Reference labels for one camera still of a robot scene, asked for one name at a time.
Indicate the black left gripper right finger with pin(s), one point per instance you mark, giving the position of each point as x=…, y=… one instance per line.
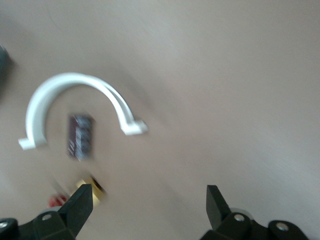
x=220, y=215

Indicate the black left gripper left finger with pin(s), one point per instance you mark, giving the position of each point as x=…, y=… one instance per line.
x=75, y=215

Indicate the dark cylindrical capacitor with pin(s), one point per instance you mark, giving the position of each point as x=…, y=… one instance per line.
x=81, y=137

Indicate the white curved pipe clamp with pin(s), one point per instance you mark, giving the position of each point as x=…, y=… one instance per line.
x=37, y=105

